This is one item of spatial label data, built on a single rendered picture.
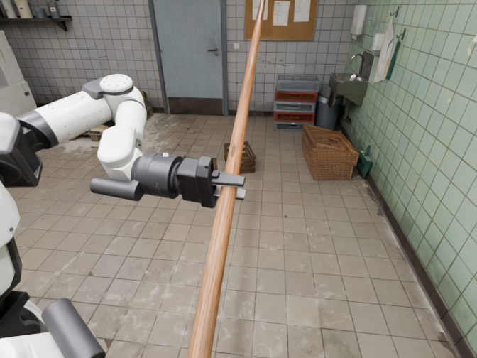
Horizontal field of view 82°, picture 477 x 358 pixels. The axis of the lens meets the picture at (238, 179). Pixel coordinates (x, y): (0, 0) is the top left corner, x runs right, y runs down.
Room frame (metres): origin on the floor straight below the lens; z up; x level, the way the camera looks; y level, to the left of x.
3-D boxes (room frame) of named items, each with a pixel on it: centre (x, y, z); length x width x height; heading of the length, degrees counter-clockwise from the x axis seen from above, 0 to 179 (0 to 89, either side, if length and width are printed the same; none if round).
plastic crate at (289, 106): (4.11, -0.84, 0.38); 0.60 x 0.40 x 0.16; 82
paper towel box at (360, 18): (4.00, -1.53, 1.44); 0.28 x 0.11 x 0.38; 174
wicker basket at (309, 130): (2.79, -1.00, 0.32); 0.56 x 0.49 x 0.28; 2
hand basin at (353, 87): (3.52, -1.36, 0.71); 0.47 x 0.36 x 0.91; 174
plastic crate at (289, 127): (4.11, -0.85, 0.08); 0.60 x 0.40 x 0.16; 86
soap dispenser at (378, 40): (3.15, -1.45, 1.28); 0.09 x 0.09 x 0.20; 84
